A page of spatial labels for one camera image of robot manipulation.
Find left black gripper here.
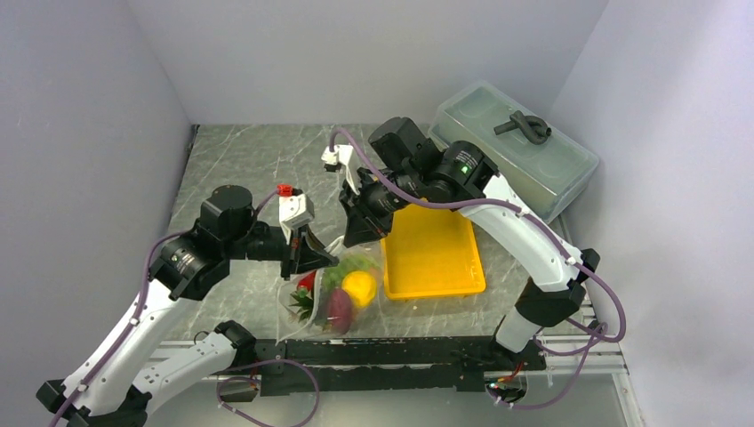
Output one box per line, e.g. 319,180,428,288
224,222,338,280

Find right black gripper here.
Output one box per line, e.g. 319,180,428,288
339,164,422,246

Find red toy chili pepper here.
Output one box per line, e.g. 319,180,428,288
296,270,317,295

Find green toy grapes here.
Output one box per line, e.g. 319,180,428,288
321,254,381,291

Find orange toy pineapple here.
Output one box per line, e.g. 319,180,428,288
289,287,314,323

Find yellow toy lemon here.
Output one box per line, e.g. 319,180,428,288
341,270,377,309

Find clear zip top bag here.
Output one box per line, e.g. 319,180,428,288
276,237,384,342

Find purple toy sweet potato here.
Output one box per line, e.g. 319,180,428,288
325,288,354,334

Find yellow plastic tray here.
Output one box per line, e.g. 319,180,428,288
381,205,486,300

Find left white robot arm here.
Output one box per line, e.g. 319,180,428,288
36,185,342,426

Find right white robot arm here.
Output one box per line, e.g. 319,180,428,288
321,117,599,369

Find green translucent storage box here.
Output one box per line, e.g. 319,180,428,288
429,80,598,223

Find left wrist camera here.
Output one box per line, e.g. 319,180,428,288
277,184,315,243

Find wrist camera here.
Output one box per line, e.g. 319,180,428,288
277,184,315,243
321,145,360,195

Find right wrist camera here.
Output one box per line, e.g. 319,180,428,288
321,145,360,195

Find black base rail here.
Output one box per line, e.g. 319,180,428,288
221,336,546,397

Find dark knotted hose piece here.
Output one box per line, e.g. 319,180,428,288
493,109,554,144

